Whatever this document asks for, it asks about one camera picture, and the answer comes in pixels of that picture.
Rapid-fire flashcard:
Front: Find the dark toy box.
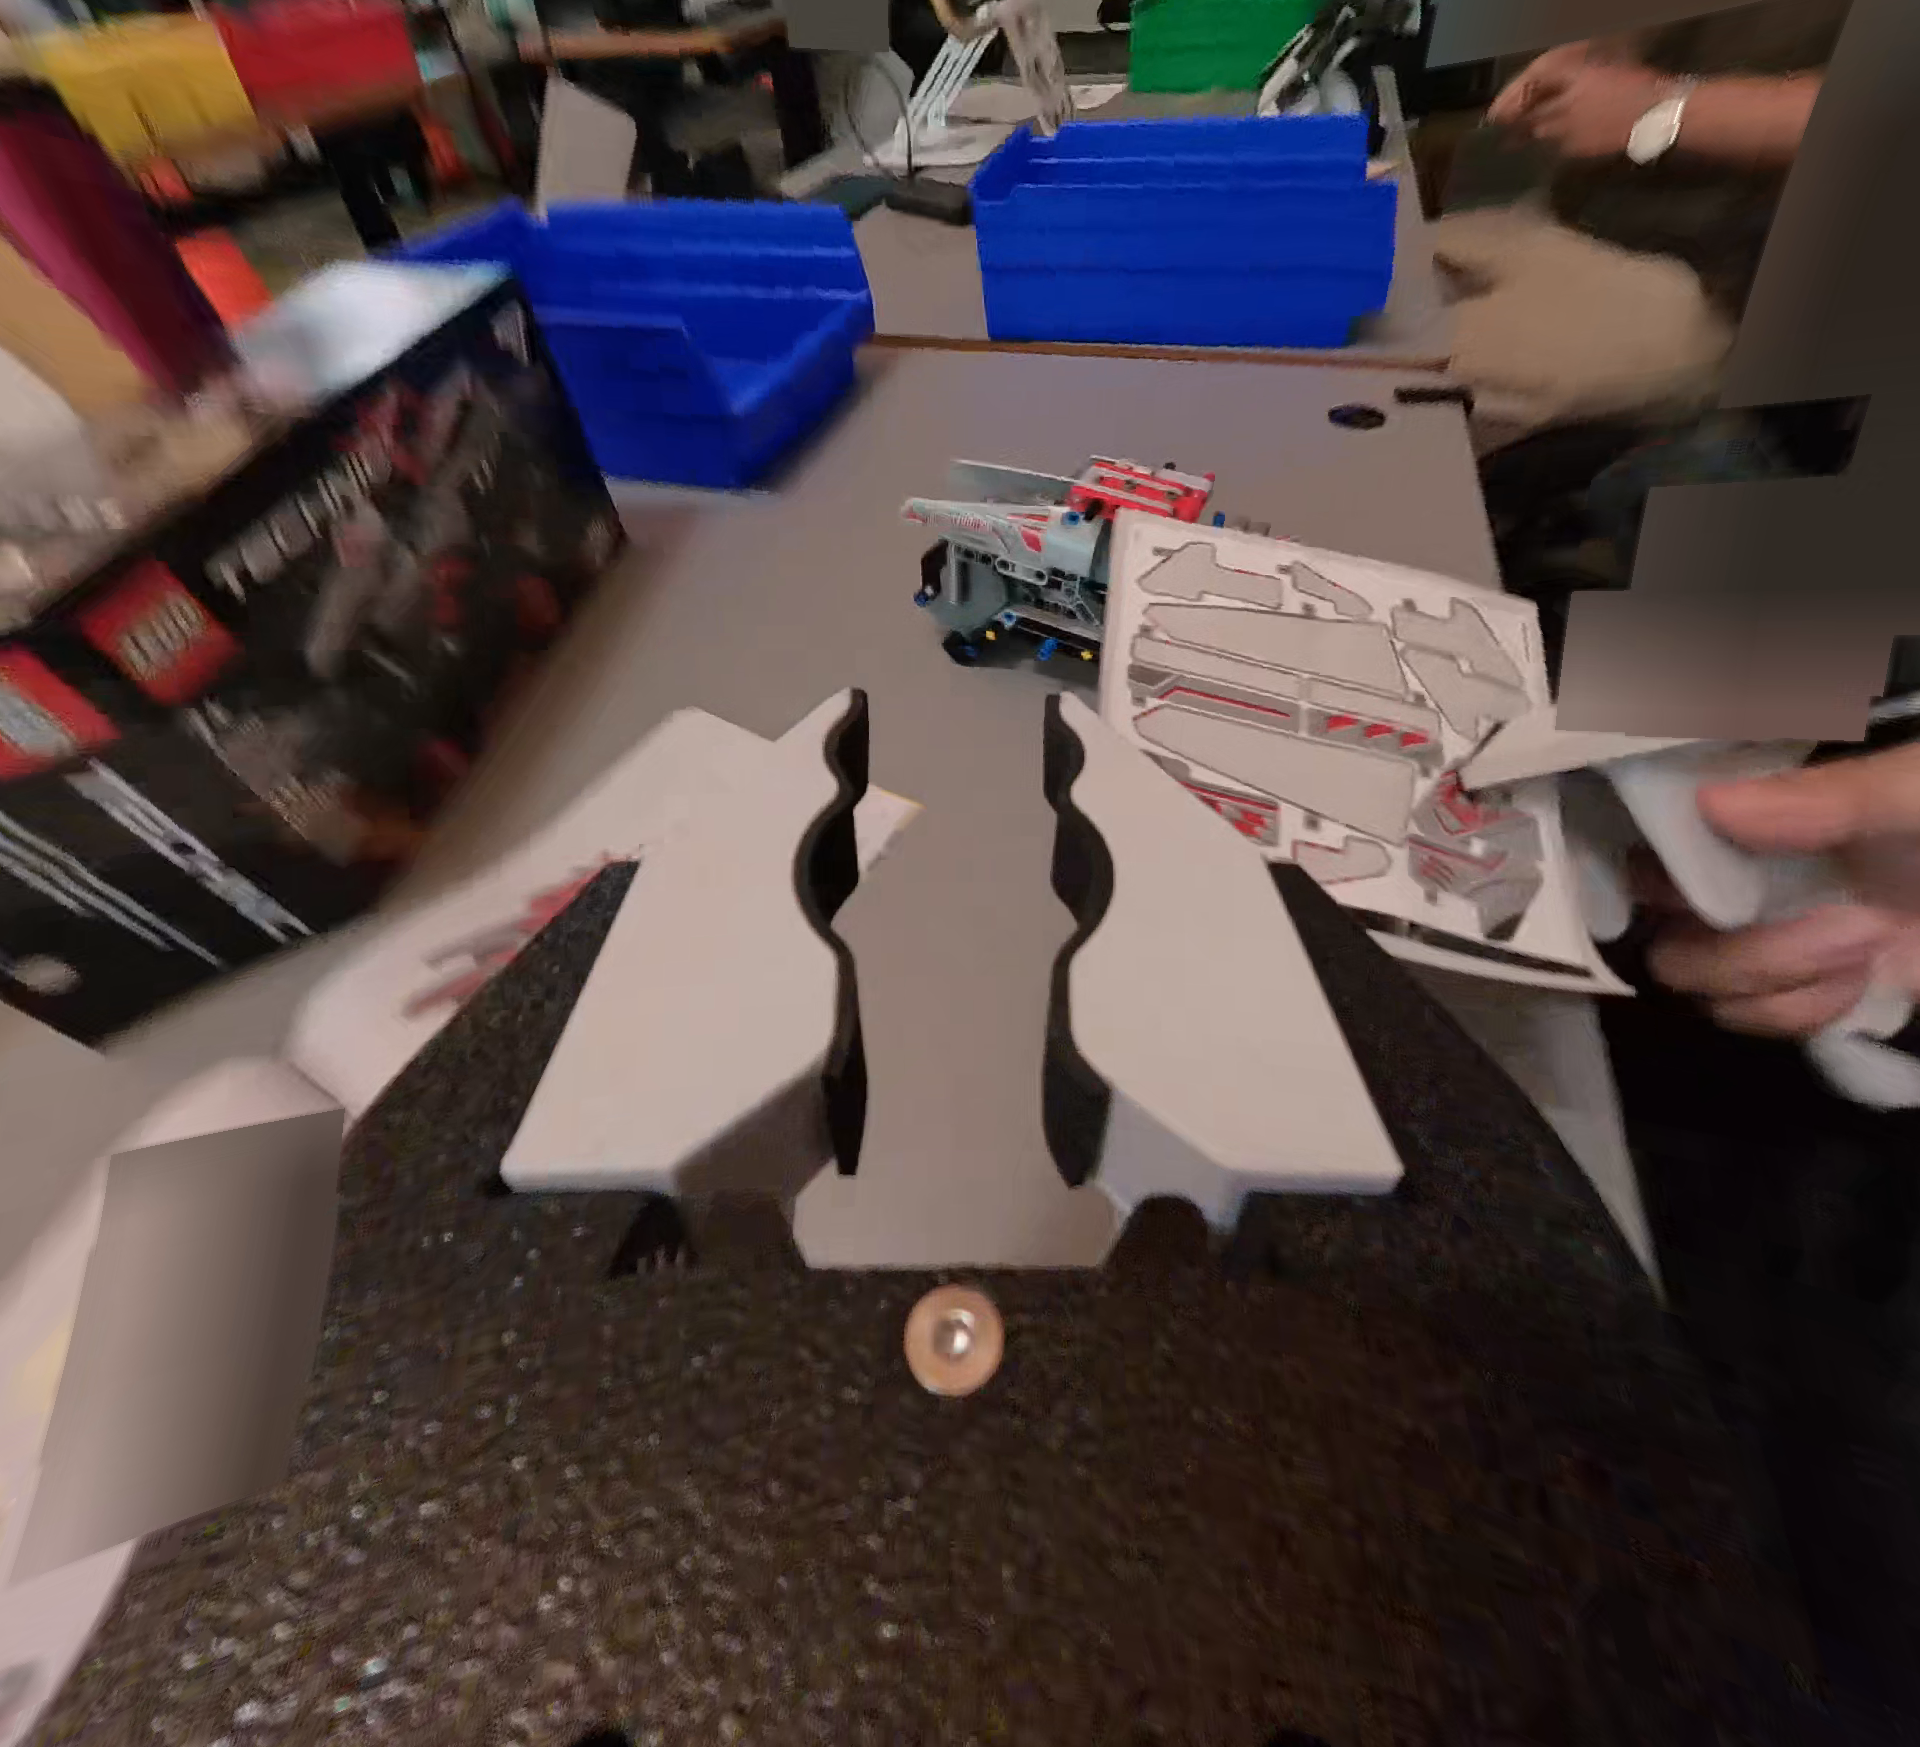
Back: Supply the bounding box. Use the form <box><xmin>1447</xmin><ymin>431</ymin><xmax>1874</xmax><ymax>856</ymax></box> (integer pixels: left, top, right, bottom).
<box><xmin>0</xmin><ymin>261</ymin><xmax>627</xmax><ymax>1046</ymax></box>

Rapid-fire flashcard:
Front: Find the another person's forearm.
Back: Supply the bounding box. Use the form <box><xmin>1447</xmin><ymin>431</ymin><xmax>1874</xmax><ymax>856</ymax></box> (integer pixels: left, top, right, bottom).
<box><xmin>1625</xmin><ymin>67</ymin><xmax>1824</xmax><ymax>172</ymax></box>

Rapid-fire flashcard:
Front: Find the blue bin with printed tag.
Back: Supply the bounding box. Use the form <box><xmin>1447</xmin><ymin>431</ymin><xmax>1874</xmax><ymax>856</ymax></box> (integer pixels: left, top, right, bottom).
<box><xmin>391</xmin><ymin>194</ymin><xmax>875</xmax><ymax>491</ymax></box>

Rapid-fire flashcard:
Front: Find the person's right hand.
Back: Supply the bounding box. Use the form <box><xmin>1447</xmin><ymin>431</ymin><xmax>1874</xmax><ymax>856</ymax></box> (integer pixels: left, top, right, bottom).
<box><xmin>1642</xmin><ymin>745</ymin><xmax>1920</xmax><ymax>1046</ymax></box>

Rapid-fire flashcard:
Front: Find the open instruction booklet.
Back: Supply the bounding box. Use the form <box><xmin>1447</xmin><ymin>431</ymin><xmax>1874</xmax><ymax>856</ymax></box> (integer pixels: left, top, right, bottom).
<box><xmin>286</xmin><ymin>708</ymin><xmax>920</xmax><ymax>1120</ymax></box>

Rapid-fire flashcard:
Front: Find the yellow plastic crate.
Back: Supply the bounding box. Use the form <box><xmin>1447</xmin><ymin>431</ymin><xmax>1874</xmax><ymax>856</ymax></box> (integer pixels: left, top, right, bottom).
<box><xmin>30</xmin><ymin>19</ymin><xmax>259</xmax><ymax>152</ymax></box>

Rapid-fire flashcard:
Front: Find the red plastic crate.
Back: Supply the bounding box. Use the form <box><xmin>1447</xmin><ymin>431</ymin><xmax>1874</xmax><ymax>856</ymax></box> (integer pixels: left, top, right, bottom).
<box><xmin>217</xmin><ymin>0</ymin><xmax>425</xmax><ymax>121</ymax></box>

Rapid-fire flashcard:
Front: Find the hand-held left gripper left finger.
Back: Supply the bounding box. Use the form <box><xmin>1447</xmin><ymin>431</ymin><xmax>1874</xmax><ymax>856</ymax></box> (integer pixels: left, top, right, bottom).
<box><xmin>499</xmin><ymin>688</ymin><xmax>875</xmax><ymax>1202</ymax></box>

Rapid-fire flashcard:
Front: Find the toy brick vehicle model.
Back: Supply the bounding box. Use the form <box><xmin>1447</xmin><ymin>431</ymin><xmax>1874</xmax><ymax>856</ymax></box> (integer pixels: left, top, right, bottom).
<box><xmin>899</xmin><ymin>456</ymin><xmax>1220</xmax><ymax>673</ymax></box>

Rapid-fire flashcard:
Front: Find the green plastic crate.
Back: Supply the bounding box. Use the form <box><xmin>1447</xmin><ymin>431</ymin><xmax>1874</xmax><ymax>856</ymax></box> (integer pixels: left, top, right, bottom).
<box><xmin>1127</xmin><ymin>0</ymin><xmax>1328</xmax><ymax>97</ymax></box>

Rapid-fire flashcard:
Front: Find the grey desk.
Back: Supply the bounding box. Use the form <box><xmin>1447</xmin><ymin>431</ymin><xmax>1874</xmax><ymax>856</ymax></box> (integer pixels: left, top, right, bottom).
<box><xmin>0</xmin><ymin>337</ymin><xmax>1666</xmax><ymax>1329</ymax></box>

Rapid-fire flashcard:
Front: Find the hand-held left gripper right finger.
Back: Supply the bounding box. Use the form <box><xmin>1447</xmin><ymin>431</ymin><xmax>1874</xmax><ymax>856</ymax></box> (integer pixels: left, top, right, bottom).
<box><xmin>1042</xmin><ymin>695</ymin><xmax>1407</xmax><ymax>1233</ymax></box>

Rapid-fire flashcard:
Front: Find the white metal stand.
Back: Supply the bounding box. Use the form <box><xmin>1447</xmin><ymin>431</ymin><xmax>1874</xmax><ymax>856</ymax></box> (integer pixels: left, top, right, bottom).
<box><xmin>898</xmin><ymin>0</ymin><xmax>1077</xmax><ymax>172</ymax></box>

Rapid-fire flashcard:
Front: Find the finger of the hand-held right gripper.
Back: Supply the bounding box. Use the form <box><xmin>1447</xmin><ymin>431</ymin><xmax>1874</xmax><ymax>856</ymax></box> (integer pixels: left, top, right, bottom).
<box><xmin>1461</xmin><ymin>724</ymin><xmax>1712</xmax><ymax>793</ymax></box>

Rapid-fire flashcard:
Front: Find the blue plastic bin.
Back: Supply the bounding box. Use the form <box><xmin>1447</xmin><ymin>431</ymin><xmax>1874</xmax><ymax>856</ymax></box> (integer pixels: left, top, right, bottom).
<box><xmin>971</xmin><ymin>113</ymin><xmax>1401</xmax><ymax>349</ymax></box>

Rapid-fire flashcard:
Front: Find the grey and red sticker sheet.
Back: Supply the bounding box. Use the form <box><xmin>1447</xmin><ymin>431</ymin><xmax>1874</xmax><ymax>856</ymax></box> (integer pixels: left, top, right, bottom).
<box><xmin>1099</xmin><ymin>510</ymin><xmax>1640</xmax><ymax>998</ymax></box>

